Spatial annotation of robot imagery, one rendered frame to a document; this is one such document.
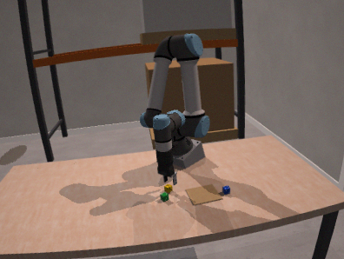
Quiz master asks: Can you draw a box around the yellow die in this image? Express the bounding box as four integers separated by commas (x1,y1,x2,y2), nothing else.
164,184,173,193

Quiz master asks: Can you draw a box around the green die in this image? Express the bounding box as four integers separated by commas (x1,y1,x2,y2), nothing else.
160,192,169,202

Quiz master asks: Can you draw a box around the blue die with white pips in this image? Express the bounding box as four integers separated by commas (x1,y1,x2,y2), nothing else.
222,186,230,195

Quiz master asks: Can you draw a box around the tan flat mat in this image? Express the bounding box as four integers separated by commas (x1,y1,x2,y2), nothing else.
185,184,222,205

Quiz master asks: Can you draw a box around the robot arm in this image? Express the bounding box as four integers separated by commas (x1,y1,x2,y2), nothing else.
140,34,209,156

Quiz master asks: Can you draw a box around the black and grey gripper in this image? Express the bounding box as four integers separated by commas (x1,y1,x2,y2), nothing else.
155,136,179,185

